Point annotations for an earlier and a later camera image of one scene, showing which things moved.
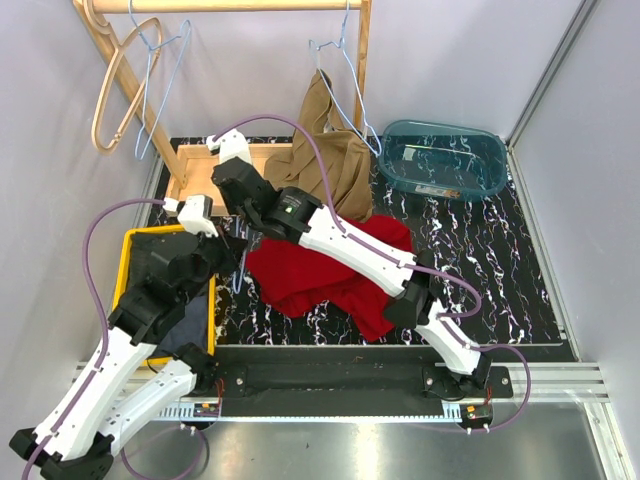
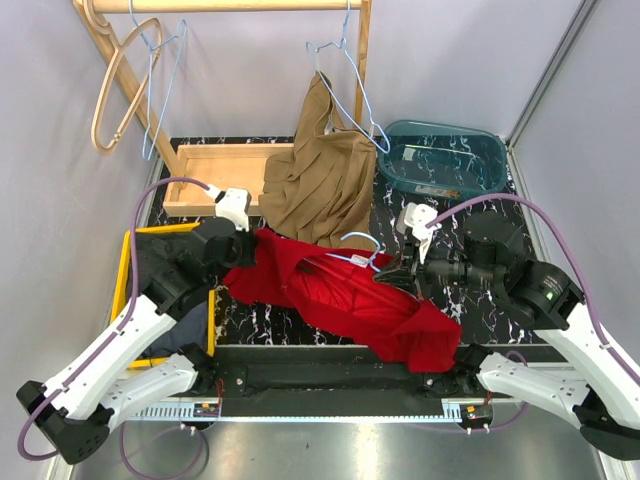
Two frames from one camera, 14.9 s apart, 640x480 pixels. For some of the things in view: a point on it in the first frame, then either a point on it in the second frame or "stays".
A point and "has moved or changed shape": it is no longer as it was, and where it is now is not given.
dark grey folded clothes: [149, 254] stays
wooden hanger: [108, 71] stays
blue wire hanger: [234, 275] has moved or changed shape
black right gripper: [229, 205] to [404, 277]
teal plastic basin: [440, 161] stays
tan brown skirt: [346, 150] stays
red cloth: [294, 279] has moved or changed shape
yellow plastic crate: [120, 281] stays
